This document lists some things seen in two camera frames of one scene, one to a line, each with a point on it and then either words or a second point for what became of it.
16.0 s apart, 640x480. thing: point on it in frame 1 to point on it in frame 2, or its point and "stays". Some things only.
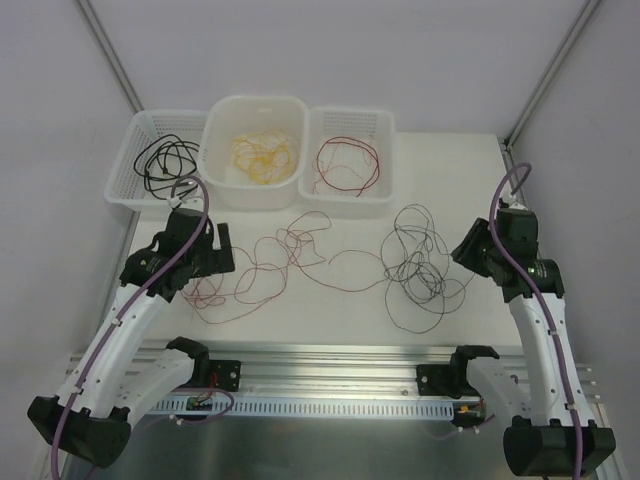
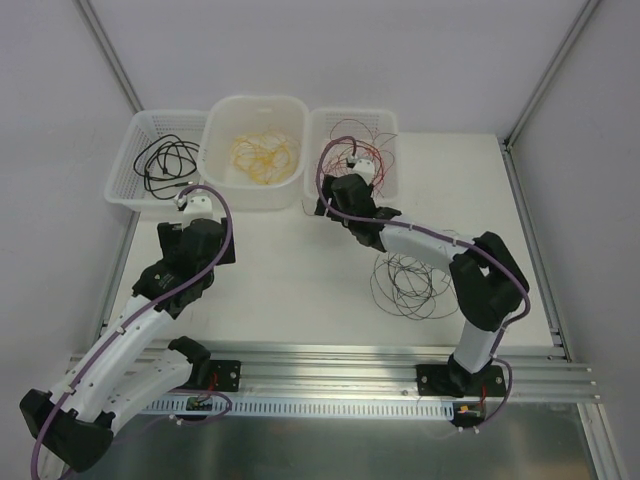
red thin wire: (255, 273) to (353, 139)
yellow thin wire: (266, 156) stays
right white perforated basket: (351, 157) stays
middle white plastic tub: (253, 150) stays
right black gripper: (473, 248) to (324, 206)
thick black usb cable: (165, 160) stays
